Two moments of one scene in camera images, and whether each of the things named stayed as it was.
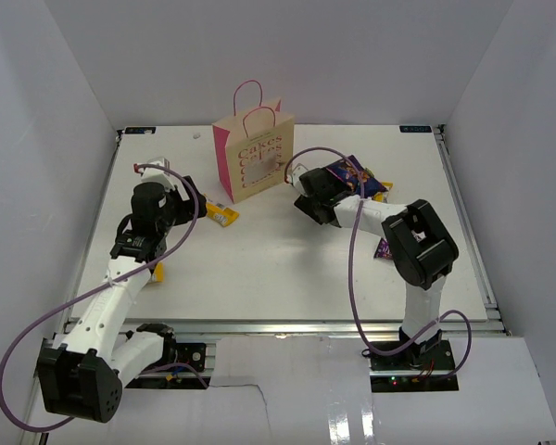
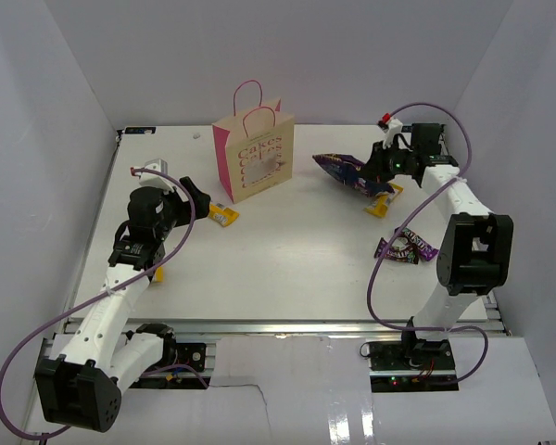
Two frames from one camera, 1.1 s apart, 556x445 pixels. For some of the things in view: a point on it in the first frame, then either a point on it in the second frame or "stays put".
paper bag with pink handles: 255,150 stays put
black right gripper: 307,204 -> 374,166
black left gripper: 187,208 stays put
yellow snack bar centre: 225,216 stays put
